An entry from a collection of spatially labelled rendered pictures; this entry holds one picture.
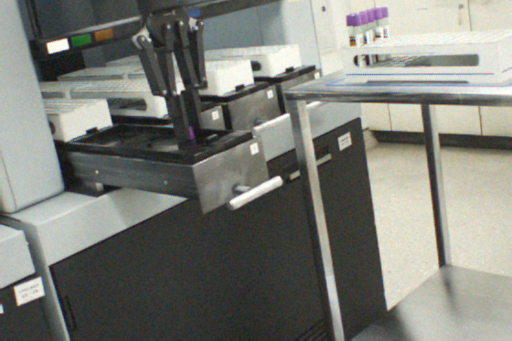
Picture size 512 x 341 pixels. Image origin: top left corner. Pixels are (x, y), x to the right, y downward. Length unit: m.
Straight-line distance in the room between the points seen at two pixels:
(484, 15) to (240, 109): 2.08
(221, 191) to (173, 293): 0.35
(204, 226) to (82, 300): 0.27
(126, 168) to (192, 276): 0.31
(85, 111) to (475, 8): 2.33
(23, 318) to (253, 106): 0.58
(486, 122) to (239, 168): 2.48
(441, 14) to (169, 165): 2.52
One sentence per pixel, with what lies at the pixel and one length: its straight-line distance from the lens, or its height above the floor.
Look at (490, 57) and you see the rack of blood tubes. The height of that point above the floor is 0.86.
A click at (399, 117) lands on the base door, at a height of 0.16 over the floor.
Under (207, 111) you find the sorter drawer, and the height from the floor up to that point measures 0.81.
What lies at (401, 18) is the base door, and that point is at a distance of 3.44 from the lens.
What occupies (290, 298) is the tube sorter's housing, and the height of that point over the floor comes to 0.36.
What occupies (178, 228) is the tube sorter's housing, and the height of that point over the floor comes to 0.62.
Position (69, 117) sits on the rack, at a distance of 1.20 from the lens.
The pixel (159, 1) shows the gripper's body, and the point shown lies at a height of 1.02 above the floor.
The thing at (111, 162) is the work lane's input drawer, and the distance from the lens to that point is 1.06.
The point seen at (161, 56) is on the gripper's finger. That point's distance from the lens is 1.03.
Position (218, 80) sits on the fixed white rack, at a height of 0.84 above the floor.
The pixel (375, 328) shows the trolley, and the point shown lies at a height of 0.28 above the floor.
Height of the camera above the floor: 1.05
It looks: 15 degrees down
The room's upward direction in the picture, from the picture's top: 11 degrees counter-clockwise
